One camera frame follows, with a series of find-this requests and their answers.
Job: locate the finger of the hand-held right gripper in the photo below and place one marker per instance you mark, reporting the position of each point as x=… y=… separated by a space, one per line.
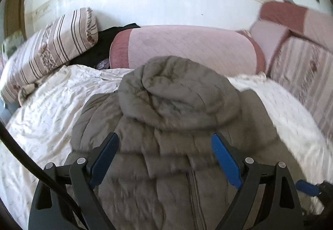
x=308 y=187

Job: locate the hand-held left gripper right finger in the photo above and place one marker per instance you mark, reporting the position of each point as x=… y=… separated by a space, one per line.
x=226 y=162

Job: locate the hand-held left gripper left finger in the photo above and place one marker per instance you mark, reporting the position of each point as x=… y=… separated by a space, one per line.
x=104 y=159

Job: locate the olive quilted jacket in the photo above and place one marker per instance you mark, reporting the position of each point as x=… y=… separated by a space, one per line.
x=177 y=105

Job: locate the white leaf-print bedsheet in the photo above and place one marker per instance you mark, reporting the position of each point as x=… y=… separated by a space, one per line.
x=52 y=105

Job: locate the brown floral cloth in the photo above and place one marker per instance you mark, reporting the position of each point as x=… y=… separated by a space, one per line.
x=26 y=92

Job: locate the large striped floral cushion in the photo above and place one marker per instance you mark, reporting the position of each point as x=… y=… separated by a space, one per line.
x=307 y=68

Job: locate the black cloth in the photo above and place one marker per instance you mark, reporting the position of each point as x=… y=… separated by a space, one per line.
x=104 y=40

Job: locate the striped floral pillow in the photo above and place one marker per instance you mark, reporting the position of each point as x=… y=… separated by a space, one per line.
x=52 y=45

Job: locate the pink quilted bolster cushion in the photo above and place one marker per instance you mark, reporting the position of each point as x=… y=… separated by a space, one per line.
x=187 y=42

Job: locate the green printed box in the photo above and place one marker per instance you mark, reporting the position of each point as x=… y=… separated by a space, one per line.
x=13 y=42

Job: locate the pink cushion with red-brown band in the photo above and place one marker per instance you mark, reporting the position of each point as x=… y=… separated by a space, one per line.
x=286 y=13

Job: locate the wooden door frame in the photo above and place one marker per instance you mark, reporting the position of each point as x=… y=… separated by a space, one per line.
x=15 y=6

